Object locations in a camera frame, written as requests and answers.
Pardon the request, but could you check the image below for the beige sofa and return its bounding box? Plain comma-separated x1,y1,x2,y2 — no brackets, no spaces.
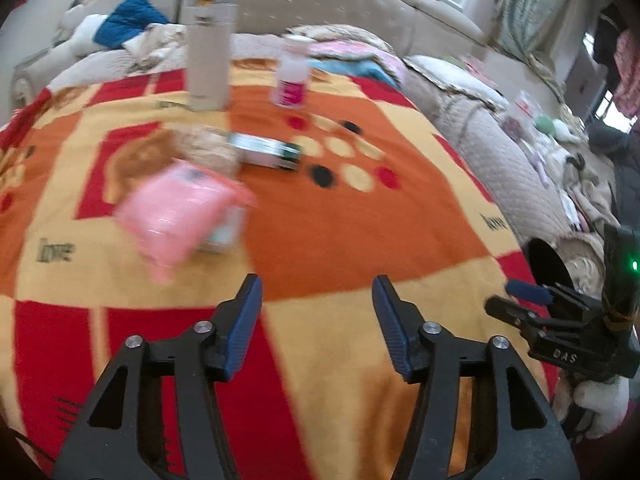
11,0,108,111

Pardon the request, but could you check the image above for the pink hanging garment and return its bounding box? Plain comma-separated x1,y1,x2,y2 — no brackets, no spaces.
613,29,640,117

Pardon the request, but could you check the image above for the white thermos bottle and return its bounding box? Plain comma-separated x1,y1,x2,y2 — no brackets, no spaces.
185,0,234,112

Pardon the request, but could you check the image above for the white pillow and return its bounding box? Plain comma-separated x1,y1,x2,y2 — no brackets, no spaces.
404,54,508,108

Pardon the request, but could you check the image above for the green patterned curtain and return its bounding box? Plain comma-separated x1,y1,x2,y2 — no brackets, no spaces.
499,0,583,68

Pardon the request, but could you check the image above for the dark clothes pile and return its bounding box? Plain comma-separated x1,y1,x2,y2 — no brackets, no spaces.
588,124,640,233

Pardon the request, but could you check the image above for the pink folded blanket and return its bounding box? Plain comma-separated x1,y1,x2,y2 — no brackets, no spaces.
307,39,398,70

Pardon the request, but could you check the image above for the small green plush toy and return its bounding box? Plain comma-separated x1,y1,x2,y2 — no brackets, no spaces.
533,114,562,137

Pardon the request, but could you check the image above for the orange red printed blanket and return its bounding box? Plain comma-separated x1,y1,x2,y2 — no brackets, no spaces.
0,62,566,480

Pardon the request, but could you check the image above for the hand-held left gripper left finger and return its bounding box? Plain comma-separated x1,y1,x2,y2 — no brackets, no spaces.
52,274,263,480

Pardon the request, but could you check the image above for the beige quilted bedspread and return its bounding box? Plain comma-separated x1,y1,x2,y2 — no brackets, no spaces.
400,60,623,266

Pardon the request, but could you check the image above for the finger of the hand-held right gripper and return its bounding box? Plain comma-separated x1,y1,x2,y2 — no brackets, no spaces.
505,280,599,312
484,295,582,337

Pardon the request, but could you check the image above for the black round bin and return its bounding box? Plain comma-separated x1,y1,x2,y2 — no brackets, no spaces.
526,237,577,312

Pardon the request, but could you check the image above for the clear bag with red print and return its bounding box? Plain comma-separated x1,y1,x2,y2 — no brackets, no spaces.
509,89,540,127

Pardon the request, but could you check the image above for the pink plastic packet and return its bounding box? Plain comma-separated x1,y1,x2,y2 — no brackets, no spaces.
114,159,258,287

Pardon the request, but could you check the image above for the small green box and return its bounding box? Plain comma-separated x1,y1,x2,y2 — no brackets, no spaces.
227,131,304,172

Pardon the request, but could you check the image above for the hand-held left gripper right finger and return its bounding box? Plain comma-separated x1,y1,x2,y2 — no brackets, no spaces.
371,275,582,480

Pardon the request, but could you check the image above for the beige tufted headboard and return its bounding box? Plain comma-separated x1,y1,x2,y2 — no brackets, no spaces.
92,0,488,58

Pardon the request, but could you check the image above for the blue cloth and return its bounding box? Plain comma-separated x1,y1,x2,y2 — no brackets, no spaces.
94,0,170,52

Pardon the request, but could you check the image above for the light blue folded towel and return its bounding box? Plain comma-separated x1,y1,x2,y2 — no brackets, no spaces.
317,57,393,85

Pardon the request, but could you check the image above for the pill bottle with pink label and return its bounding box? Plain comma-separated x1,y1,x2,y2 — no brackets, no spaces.
271,35,313,110

